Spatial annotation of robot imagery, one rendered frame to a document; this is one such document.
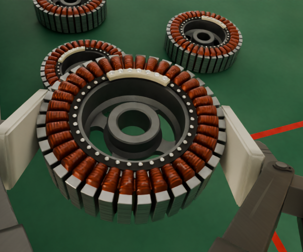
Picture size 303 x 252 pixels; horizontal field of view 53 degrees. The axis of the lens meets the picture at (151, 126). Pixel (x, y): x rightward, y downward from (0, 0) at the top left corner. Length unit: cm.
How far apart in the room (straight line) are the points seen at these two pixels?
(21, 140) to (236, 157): 11
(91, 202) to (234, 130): 8
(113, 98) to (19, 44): 30
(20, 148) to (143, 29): 38
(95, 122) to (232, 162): 9
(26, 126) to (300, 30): 52
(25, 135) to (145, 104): 9
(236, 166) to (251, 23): 44
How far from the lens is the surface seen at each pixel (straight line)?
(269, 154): 17
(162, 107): 21
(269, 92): 46
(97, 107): 21
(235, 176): 16
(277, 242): 35
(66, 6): 50
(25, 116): 17
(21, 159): 17
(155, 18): 54
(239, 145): 16
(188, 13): 50
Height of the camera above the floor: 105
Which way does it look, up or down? 53 degrees down
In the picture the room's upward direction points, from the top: 8 degrees clockwise
